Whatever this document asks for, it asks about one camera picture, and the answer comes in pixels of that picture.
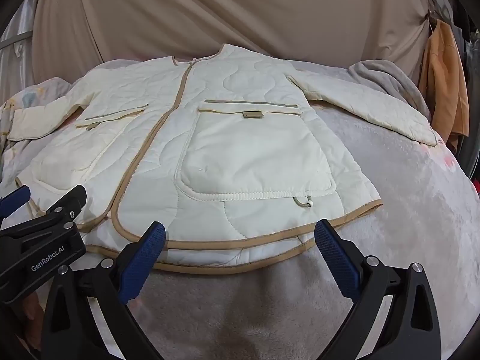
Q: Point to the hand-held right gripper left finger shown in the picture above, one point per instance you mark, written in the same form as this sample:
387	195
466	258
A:
147	257

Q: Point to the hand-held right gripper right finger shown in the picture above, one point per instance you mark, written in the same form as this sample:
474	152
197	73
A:
336	258

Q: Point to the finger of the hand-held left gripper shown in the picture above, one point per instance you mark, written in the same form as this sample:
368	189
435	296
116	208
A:
15	198
65	202

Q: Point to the cream quilted jacket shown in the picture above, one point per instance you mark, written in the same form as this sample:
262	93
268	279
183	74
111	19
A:
210	135

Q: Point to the dark hanging clothes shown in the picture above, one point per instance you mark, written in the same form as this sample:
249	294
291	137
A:
467	26

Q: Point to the person's left hand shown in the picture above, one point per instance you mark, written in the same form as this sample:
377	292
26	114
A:
32	315

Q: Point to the grey pink fleece blanket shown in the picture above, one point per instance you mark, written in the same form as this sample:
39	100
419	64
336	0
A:
393	232

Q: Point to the pastel printed quilt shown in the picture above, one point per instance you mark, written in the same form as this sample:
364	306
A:
26	101

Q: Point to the white sheer curtain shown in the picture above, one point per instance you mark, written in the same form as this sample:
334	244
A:
15	52

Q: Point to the grey plush cloth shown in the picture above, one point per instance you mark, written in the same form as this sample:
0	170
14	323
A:
390	82

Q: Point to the orange hanging garment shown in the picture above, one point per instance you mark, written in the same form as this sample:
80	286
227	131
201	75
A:
446	78

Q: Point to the beige curtain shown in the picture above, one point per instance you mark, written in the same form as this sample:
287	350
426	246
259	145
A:
232	11

